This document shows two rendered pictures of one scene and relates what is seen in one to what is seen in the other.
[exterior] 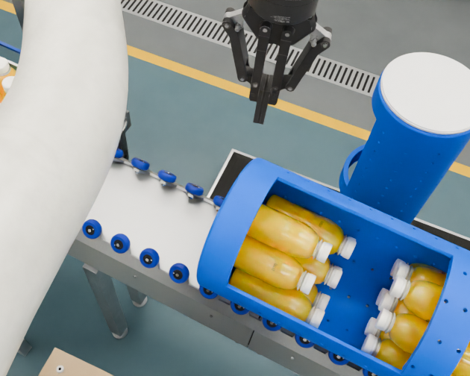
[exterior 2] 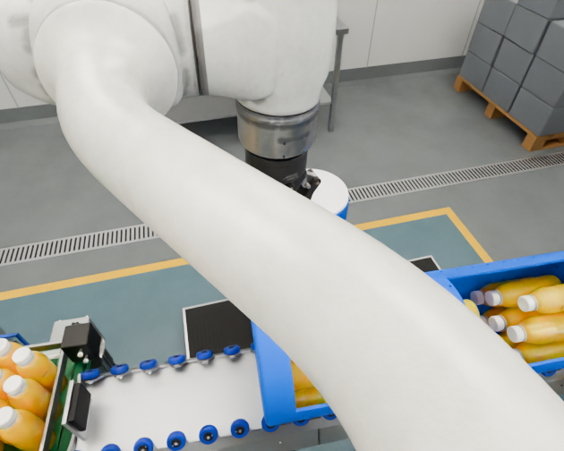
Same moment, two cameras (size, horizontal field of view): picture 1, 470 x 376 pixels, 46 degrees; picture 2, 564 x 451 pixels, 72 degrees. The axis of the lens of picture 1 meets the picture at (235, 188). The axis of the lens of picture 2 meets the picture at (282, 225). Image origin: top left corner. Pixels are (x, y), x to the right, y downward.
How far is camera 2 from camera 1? 0.25 m
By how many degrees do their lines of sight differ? 23
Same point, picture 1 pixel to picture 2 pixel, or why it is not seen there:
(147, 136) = (109, 339)
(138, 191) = (159, 387)
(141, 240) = (189, 424)
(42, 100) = (483, 380)
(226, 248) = (282, 382)
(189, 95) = (123, 290)
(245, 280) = (300, 395)
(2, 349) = not seen: outside the picture
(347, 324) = not seen: hidden behind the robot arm
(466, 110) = (337, 192)
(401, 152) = not seen: hidden behind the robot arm
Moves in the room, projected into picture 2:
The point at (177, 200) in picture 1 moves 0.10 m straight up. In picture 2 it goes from (195, 372) to (189, 355)
